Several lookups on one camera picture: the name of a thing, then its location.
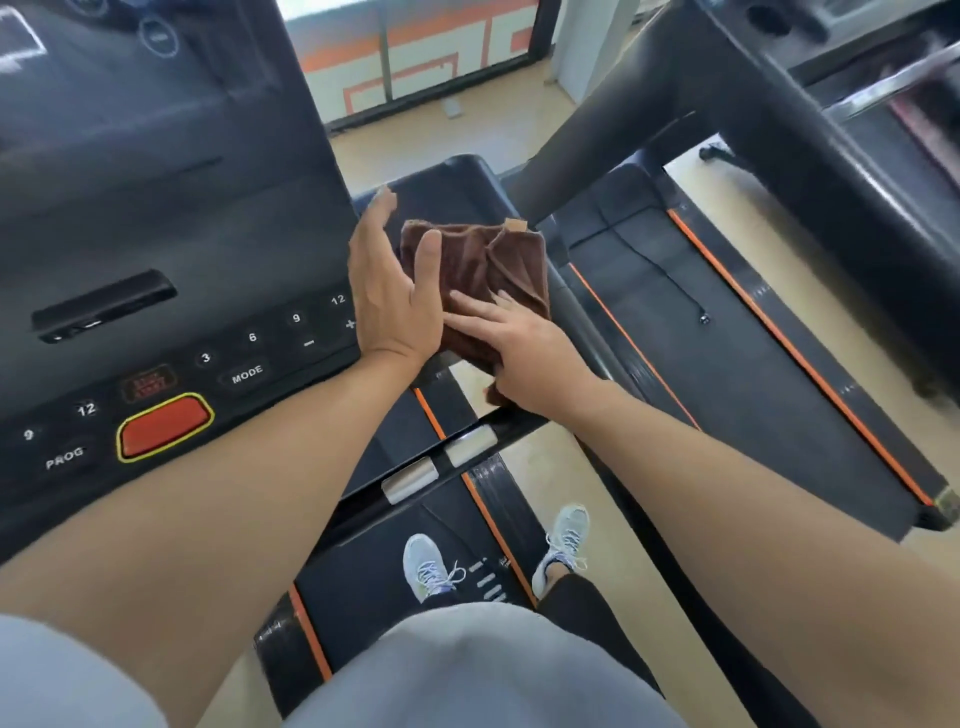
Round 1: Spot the person's left hand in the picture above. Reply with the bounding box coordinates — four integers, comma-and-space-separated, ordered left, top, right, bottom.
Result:
347, 185, 445, 369

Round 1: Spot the person's right hand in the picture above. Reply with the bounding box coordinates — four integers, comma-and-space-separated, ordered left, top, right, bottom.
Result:
442, 290, 603, 429

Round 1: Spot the brown microfibre cloth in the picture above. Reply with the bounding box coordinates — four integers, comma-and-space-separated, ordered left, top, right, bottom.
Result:
397, 217, 553, 410

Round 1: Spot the black treadmill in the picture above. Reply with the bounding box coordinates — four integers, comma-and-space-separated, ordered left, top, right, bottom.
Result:
502, 0, 960, 543
0, 0, 823, 728
847, 89, 960, 196

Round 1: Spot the person's left forearm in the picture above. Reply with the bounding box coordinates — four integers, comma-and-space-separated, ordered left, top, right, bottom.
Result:
0, 352, 421, 728

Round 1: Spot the person's right forearm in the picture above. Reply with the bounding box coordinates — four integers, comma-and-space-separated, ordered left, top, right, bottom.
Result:
566, 382, 960, 728

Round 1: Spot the person's right grey shoe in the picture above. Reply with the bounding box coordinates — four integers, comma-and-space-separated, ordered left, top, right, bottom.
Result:
530, 504, 592, 600

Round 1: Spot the person's grey shoe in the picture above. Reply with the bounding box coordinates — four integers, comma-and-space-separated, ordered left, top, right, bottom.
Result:
402, 533, 468, 606
530, 504, 592, 600

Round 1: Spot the person's left grey shoe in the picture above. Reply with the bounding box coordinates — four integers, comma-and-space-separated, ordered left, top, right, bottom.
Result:
402, 533, 468, 606

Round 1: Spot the person's grey shirt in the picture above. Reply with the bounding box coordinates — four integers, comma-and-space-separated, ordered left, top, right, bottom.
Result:
0, 599, 688, 728

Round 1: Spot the orange patterned parapet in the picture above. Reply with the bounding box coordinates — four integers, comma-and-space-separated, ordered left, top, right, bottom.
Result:
277, 0, 543, 127

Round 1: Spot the white column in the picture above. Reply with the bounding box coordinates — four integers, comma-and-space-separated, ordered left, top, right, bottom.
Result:
551, 0, 644, 106

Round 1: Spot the black cord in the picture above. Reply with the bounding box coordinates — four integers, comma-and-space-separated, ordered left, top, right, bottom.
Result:
598, 212, 713, 326

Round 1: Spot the black window frame post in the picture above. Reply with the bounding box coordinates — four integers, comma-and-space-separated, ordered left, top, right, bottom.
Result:
527, 0, 565, 63

